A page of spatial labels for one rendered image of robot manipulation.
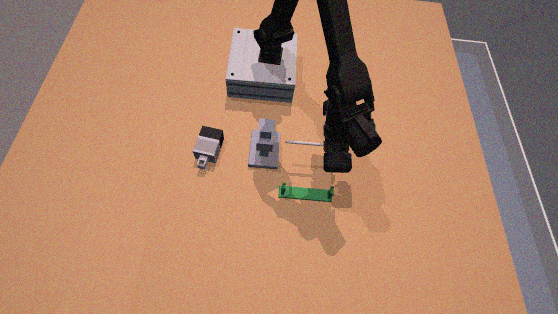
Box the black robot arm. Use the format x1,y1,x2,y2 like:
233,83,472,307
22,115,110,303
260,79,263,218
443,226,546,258
253,0,382,157

